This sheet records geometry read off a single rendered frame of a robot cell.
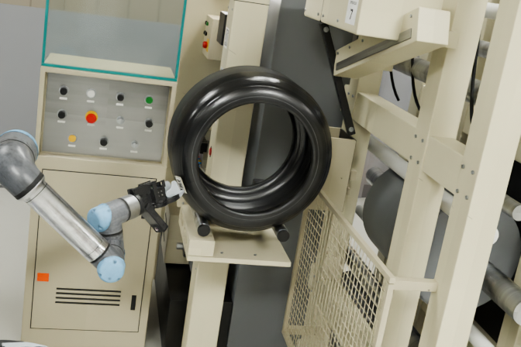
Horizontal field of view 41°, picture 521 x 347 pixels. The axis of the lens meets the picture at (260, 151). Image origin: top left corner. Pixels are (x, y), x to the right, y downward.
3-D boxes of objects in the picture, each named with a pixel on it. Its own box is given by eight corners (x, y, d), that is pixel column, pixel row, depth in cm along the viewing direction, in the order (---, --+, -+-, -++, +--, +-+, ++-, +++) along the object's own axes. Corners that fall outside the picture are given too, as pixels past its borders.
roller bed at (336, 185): (295, 192, 291) (307, 124, 284) (329, 195, 295) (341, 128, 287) (307, 209, 273) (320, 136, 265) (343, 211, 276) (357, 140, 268)
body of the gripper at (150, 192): (167, 179, 219) (137, 189, 210) (172, 204, 220) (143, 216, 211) (150, 180, 224) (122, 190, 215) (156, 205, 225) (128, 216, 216)
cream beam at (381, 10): (301, 15, 257) (308, -26, 253) (366, 25, 262) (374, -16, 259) (353, 35, 199) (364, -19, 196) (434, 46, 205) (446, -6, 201)
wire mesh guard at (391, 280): (281, 331, 297) (308, 178, 280) (285, 332, 298) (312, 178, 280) (344, 485, 213) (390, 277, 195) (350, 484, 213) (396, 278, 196)
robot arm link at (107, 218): (86, 232, 205) (83, 205, 203) (115, 221, 213) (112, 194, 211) (103, 238, 201) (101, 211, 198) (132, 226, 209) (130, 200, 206)
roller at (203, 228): (194, 204, 268) (185, 197, 267) (201, 195, 268) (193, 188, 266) (204, 239, 235) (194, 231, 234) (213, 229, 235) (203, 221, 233)
